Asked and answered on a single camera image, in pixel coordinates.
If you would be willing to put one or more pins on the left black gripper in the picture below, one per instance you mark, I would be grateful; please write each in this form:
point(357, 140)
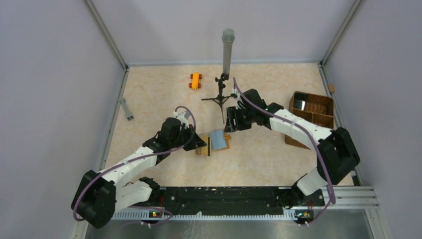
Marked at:
point(196, 142)

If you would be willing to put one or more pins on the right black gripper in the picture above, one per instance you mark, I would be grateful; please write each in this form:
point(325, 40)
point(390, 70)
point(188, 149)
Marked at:
point(232, 113)

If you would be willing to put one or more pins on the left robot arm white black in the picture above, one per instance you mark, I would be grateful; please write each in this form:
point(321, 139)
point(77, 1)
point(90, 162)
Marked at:
point(102, 194)

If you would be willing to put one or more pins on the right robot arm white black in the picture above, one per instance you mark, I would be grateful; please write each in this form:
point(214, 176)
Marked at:
point(336, 153)

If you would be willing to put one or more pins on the black card stack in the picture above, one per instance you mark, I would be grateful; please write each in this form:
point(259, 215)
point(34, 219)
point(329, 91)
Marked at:
point(299, 101)

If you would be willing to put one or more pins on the orange toy block car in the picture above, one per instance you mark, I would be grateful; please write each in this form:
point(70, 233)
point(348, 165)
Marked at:
point(195, 81)

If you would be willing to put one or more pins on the grey microphone on tripod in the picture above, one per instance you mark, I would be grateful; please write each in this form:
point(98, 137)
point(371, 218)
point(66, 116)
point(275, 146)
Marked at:
point(228, 37)

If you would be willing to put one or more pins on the woven wicker divided basket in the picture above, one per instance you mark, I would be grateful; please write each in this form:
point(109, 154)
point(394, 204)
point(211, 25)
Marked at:
point(319, 110)

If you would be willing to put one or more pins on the small wooden block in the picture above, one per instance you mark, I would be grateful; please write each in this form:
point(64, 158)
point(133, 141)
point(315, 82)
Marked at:
point(331, 88)

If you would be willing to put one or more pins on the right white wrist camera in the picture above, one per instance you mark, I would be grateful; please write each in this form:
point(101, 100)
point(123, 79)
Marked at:
point(239, 102)

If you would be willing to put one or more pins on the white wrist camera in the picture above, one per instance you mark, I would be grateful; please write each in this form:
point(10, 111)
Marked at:
point(183, 117)
point(239, 102)

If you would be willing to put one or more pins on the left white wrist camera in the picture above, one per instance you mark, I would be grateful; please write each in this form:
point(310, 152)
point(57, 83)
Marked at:
point(183, 117)

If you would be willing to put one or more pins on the grey metal bracket tool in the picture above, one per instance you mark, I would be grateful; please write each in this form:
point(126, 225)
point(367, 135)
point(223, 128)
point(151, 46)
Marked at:
point(128, 113)

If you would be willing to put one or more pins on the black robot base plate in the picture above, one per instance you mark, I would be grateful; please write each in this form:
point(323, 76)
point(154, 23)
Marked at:
point(230, 201)

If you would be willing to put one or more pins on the white slotted cable duct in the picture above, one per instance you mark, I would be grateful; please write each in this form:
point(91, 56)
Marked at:
point(159, 215)

